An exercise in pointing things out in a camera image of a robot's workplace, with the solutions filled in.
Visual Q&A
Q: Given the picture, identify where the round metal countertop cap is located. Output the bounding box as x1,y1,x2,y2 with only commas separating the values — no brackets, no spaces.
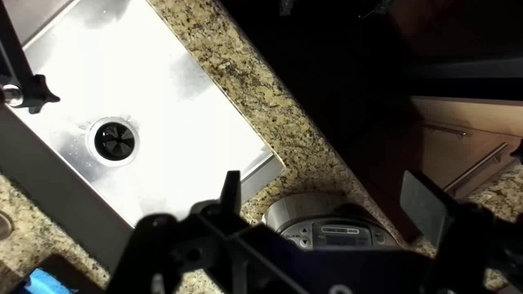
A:
0,210,13,241

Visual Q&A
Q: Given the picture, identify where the wooden cabinet drawer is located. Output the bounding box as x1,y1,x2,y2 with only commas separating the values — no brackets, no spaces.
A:
411,96,523,200

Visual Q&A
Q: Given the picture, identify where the stainless steel sink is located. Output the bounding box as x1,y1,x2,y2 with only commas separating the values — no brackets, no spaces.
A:
0,0,286,230

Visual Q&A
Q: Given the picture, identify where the black sink drain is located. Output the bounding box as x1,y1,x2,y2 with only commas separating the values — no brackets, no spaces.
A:
87,114,141,166

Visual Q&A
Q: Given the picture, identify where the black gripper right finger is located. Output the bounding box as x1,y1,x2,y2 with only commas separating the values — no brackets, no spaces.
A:
399,168,466,249

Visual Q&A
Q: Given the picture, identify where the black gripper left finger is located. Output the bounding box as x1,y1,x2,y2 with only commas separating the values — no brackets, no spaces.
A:
218,169,244,215

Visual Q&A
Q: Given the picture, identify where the stainless steel rice cooker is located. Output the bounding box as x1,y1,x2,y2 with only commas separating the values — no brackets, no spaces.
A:
260,190,406,251

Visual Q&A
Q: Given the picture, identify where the dark bar-shaped stereo camera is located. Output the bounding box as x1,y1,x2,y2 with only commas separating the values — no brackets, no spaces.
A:
0,104,136,272

